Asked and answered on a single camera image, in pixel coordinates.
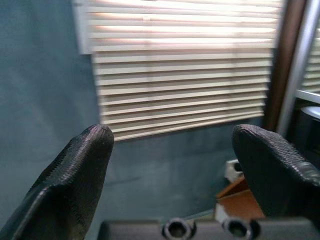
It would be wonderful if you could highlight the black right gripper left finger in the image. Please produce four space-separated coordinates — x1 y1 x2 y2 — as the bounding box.
0 124 115 240

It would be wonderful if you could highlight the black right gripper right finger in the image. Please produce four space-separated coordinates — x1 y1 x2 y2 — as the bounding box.
231 124 320 221

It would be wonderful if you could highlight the wooden dresser with grey drawers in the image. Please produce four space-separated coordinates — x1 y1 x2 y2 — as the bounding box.
215 174 266 225

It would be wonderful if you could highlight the white window frame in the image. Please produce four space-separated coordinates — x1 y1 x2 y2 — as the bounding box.
71 0 94 55

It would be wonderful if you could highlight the white wall socket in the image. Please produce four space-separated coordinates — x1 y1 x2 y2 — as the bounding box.
224 159 244 180

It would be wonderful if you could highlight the brown and silver mirror frame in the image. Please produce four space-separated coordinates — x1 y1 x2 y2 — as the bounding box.
264 0 320 137

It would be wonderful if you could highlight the white slatted window blind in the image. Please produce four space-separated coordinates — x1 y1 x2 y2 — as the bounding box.
84 0 285 142

